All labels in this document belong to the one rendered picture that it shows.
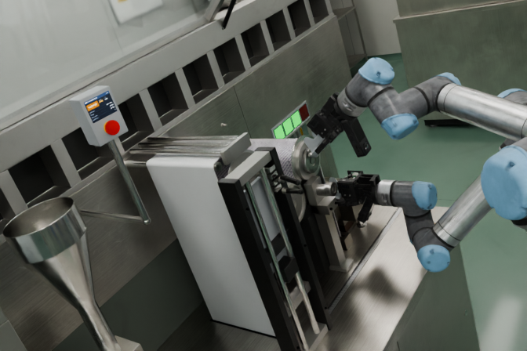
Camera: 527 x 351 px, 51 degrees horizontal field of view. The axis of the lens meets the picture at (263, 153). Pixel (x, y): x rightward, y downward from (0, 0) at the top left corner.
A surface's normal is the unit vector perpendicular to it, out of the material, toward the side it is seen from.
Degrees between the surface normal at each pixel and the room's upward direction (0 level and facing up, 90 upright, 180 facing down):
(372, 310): 0
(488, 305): 0
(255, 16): 90
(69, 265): 107
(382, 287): 0
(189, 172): 90
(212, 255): 90
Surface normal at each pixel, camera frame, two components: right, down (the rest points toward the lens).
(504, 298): -0.29, -0.88
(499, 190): -0.92, 0.29
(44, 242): 0.30, 0.29
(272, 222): 0.78, 0.01
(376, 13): -0.54, 0.48
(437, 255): -0.03, 0.41
